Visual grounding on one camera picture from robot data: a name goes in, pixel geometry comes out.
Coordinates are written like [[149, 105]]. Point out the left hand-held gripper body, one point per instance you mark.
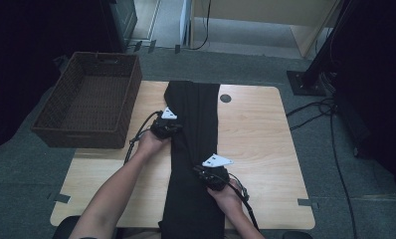
[[162, 127]]

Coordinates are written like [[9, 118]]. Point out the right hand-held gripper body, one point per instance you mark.
[[217, 177]]

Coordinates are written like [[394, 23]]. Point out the black pants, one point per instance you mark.
[[192, 149]]

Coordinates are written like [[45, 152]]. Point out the brown wicker basket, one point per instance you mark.
[[90, 103]]

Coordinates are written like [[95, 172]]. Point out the person's right hand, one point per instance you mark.
[[227, 197]]

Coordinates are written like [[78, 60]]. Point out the person's left hand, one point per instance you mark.
[[149, 146]]

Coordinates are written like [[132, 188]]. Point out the round grey table grommet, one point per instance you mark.
[[225, 98]]

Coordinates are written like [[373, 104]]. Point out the person's lap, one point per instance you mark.
[[139, 235]]

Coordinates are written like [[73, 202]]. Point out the black chair armrest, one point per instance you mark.
[[63, 229], [297, 235]]

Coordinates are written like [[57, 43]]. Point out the white panel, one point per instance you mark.
[[185, 23]]

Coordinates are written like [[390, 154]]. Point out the dark cabinet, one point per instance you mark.
[[123, 20]]

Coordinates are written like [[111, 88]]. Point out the black metal stand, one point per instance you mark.
[[305, 84]]

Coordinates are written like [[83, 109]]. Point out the beige wooden cabinet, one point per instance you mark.
[[269, 11]]

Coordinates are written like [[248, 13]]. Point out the black curtain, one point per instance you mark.
[[27, 49], [378, 83]]

